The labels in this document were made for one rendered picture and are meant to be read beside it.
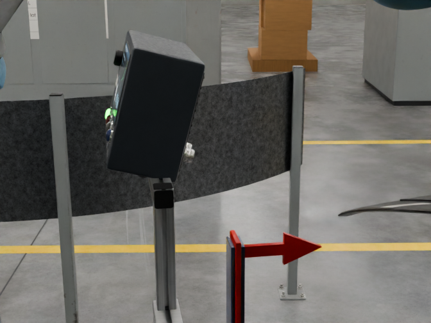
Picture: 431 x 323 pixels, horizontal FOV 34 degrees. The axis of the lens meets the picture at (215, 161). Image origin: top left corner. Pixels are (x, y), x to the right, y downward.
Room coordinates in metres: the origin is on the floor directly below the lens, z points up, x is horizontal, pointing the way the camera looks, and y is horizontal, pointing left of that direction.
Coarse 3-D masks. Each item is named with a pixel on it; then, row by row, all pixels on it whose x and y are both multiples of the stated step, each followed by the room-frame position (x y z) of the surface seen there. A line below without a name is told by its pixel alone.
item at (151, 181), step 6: (150, 180) 1.03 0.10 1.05; (156, 180) 1.01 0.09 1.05; (162, 180) 1.03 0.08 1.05; (168, 180) 1.01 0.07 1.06; (150, 186) 1.04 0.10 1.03; (156, 192) 0.96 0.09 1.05; (162, 192) 0.96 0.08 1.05; (168, 192) 0.96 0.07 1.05; (156, 198) 0.96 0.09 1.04; (162, 198) 0.96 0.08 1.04; (168, 198) 0.96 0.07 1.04; (156, 204) 0.96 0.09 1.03; (162, 204) 0.96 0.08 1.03; (168, 204) 0.96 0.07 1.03
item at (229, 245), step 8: (232, 248) 0.45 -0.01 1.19; (232, 256) 0.45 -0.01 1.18; (232, 264) 0.45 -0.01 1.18; (232, 272) 0.45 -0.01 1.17; (232, 280) 0.45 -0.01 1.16; (232, 288) 0.45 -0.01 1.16; (232, 296) 0.45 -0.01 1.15; (232, 304) 0.45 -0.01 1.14; (232, 312) 0.45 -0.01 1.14; (232, 320) 0.45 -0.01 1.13
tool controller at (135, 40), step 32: (128, 32) 1.24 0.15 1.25; (128, 64) 1.03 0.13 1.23; (160, 64) 1.02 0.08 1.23; (192, 64) 1.03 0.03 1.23; (128, 96) 1.01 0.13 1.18; (160, 96) 1.02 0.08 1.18; (192, 96) 1.03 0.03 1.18; (128, 128) 1.01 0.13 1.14; (160, 128) 1.02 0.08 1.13; (128, 160) 1.01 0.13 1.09; (160, 160) 1.02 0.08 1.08; (192, 160) 1.06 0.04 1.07
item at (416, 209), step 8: (400, 200) 0.51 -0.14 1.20; (408, 200) 0.49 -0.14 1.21; (416, 200) 0.48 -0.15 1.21; (424, 200) 0.47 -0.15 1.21; (360, 208) 0.47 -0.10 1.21; (368, 208) 0.46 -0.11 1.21; (376, 208) 0.44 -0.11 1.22; (384, 208) 0.44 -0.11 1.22; (392, 208) 0.43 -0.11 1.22; (400, 208) 0.42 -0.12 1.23; (408, 208) 0.41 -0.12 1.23; (416, 208) 0.41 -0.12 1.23; (424, 208) 0.40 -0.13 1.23; (344, 216) 0.54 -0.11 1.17
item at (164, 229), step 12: (156, 216) 0.96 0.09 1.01; (168, 216) 0.97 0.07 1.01; (156, 228) 0.96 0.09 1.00; (168, 228) 0.97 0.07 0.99; (156, 240) 0.96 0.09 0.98; (168, 240) 0.97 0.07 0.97; (156, 252) 0.96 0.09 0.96; (168, 252) 0.97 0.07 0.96; (156, 264) 0.96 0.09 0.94; (168, 264) 0.97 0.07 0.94; (156, 276) 0.96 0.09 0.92; (168, 276) 0.96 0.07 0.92; (156, 288) 0.96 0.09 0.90; (168, 288) 0.97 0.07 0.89; (156, 300) 0.97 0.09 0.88; (168, 300) 0.97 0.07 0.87
